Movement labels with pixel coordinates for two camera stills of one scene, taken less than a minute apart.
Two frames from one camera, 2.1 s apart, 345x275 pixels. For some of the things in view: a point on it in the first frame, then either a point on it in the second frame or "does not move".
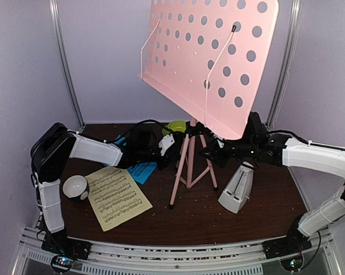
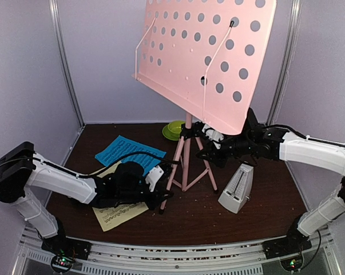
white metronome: [238, 191] does not move
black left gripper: [170, 153] to [160, 189]
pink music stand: [207, 59] does not move
